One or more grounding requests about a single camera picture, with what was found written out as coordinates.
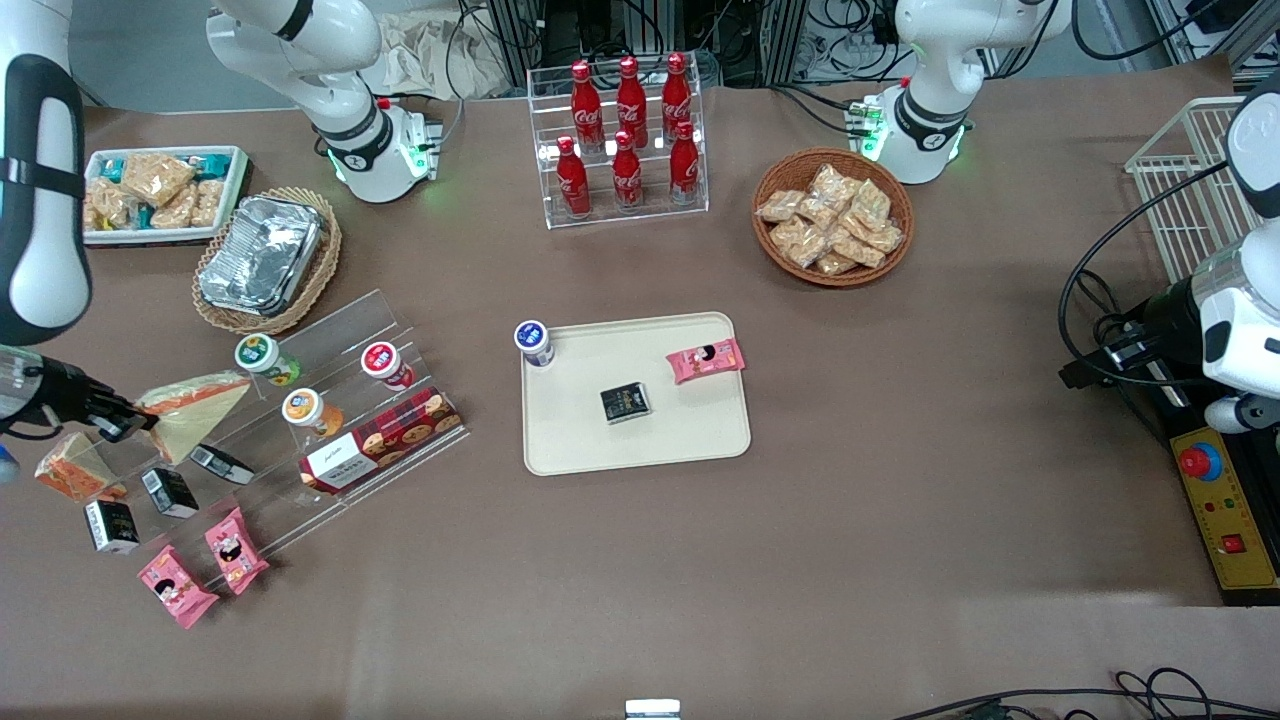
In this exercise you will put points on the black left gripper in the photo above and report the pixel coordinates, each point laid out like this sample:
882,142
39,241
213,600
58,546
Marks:
1163,311

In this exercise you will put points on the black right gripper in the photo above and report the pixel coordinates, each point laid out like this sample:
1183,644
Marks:
62,391

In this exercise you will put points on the triangle sandwich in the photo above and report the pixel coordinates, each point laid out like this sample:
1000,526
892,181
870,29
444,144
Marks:
195,415
75,470

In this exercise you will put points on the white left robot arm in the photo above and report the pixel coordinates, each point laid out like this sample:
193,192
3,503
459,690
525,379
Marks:
930,110

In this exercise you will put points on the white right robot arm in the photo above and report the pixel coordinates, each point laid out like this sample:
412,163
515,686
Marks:
350,130

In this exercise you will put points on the white rectangular snack tray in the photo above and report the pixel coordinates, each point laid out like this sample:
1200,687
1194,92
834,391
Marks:
235,170

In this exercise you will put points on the beige serving tray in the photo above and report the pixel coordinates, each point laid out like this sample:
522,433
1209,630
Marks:
640,440

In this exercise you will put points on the small black snack box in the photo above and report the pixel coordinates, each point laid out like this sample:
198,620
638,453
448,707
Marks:
220,463
112,525
625,402
170,492

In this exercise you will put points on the green label yogurt bottle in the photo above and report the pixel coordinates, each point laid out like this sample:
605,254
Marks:
258,353

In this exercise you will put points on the pink cartoon snack packet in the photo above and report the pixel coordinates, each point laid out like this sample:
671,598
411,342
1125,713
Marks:
175,587
705,360
235,550

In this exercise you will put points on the clear acrylic stepped shelf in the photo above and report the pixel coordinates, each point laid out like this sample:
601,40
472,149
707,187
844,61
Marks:
290,470

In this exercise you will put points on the orange label yogurt bottle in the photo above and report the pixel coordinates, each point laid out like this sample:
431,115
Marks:
305,408

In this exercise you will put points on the yellow emergency stop box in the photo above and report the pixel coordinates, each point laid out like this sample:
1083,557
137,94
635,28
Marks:
1225,510

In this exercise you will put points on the clear bag of crackers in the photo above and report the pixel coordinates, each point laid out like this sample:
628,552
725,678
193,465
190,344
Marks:
855,250
105,202
800,242
835,266
872,205
155,175
886,238
207,202
172,213
835,185
780,206

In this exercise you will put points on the silver foil container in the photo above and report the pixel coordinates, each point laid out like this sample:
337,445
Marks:
260,255

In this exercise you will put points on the oval wicker basket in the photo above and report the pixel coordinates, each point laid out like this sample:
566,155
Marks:
320,270

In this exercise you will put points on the red plaid cookie box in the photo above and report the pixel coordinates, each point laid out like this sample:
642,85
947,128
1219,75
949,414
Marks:
385,438

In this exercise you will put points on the red label yogurt bottle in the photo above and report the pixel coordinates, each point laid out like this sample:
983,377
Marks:
382,360

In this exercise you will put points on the round wicker basket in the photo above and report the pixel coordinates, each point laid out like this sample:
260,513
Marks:
780,165

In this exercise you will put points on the blue label yogurt bottle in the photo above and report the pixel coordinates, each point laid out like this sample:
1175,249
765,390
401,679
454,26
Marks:
535,340

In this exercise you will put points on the red cola bottle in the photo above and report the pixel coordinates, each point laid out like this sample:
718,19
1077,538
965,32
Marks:
631,100
677,98
685,170
573,185
585,105
627,178

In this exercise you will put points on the clear acrylic bottle rack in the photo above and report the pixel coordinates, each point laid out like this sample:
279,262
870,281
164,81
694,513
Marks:
650,215

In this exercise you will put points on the crumpled brown paper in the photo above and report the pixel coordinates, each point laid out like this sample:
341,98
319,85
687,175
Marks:
430,55

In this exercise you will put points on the small grey device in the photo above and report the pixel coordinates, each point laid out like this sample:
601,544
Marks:
652,709

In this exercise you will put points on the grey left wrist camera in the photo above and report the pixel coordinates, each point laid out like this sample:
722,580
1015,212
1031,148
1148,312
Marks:
1240,412

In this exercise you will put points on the aluminium frame rack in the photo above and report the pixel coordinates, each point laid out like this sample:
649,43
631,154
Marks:
740,40

